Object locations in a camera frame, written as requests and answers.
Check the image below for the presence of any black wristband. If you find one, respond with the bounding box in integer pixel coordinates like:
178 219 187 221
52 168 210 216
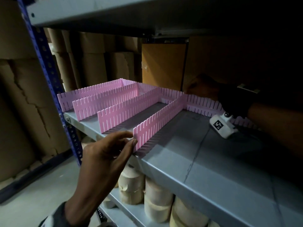
217 84 255 119
39 202 71 227

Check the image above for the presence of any person's left hand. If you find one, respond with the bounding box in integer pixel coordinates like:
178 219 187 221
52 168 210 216
67 131 138 207

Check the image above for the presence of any person's right forearm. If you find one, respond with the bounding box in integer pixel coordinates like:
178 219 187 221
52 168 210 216
247 101 303 161

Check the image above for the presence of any person's right hand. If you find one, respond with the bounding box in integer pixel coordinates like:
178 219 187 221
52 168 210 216
186 73 222 102

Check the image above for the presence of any brown cardboard box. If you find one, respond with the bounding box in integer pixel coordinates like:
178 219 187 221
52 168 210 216
184 38 261 88

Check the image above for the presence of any white marker tag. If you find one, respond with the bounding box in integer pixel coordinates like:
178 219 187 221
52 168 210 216
237 84 260 94

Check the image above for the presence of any person's left forearm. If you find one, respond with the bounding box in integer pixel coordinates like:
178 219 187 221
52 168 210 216
64 201 102 227

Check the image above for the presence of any black right wristband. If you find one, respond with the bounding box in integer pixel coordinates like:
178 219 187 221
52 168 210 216
217 84 255 119

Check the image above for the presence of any orange-brown cardboard box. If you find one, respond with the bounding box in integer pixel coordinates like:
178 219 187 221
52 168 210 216
141 44 187 91

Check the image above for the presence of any black pallet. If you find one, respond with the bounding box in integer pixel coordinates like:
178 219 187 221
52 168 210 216
0 151 73 204

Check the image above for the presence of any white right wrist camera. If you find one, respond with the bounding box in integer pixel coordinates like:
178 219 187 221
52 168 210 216
209 112 238 139

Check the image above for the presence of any stack of large brown rolls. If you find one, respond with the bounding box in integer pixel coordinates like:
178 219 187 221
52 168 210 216
0 0 142 183

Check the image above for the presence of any black left wristband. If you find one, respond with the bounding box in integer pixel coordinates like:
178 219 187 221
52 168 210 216
39 202 71 227

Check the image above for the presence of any row of white paper rolls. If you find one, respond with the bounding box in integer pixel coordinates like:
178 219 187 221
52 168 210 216
80 137 221 227

